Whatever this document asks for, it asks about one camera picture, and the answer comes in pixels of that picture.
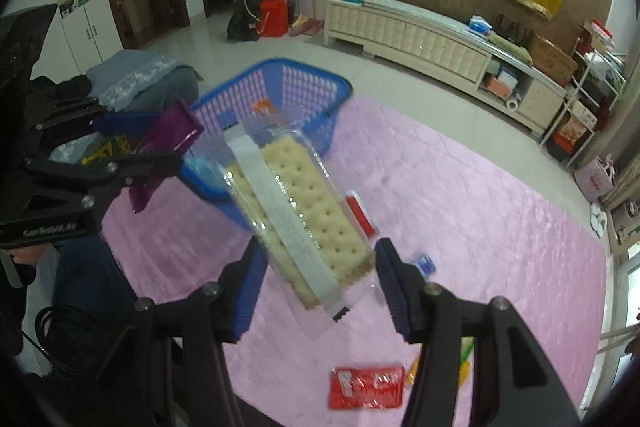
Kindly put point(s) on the pink bag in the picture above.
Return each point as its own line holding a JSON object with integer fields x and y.
{"x": 595, "y": 179}

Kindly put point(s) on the red bucket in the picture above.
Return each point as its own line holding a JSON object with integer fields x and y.
{"x": 273, "y": 18}

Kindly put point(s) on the green cushion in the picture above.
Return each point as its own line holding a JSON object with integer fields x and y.
{"x": 510, "y": 48}

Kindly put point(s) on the pink quilted blanket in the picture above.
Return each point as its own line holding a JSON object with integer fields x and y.
{"x": 475, "y": 232}

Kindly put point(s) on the cream TV cabinet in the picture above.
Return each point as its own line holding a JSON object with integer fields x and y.
{"x": 425, "y": 42}

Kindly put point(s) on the white slipper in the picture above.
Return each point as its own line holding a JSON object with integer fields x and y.
{"x": 596, "y": 212}
{"x": 600, "y": 227}

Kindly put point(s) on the small blue snack packet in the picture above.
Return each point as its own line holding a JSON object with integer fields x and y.
{"x": 425, "y": 265}

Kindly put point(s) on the white metal rack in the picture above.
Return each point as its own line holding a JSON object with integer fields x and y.
{"x": 585, "y": 107}

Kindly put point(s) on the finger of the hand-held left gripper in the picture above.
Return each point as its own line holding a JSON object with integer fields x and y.
{"x": 140, "y": 166}
{"x": 125, "y": 121}

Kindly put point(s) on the black bag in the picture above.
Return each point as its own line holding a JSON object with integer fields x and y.
{"x": 242, "y": 19}

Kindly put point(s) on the paper roll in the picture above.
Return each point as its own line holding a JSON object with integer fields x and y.
{"x": 513, "y": 103}

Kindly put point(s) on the cracker packet green end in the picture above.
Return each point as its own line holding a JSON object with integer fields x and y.
{"x": 466, "y": 354}

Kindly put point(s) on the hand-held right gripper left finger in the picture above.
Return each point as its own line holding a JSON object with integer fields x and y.
{"x": 245, "y": 302}

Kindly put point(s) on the cardboard box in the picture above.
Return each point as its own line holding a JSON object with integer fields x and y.
{"x": 552, "y": 59}

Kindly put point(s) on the blue tissue box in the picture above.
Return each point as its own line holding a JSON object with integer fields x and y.
{"x": 480, "y": 26}

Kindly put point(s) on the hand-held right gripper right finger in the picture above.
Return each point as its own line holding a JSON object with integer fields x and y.
{"x": 400, "y": 292}

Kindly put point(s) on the blue plastic basket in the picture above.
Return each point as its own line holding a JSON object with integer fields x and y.
{"x": 305, "y": 87}

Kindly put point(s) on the person's blue jeans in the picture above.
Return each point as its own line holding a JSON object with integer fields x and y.
{"x": 85, "y": 272}

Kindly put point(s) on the red white snack packet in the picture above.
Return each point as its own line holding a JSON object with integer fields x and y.
{"x": 361, "y": 213}

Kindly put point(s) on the dark cloth yellow print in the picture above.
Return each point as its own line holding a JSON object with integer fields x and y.
{"x": 107, "y": 152}

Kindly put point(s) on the clear cracker packet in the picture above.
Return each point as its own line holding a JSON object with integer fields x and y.
{"x": 300, "y": 207}

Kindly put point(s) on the purple snack packet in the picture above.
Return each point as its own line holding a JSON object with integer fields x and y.
{"x": 167, "y": 139}

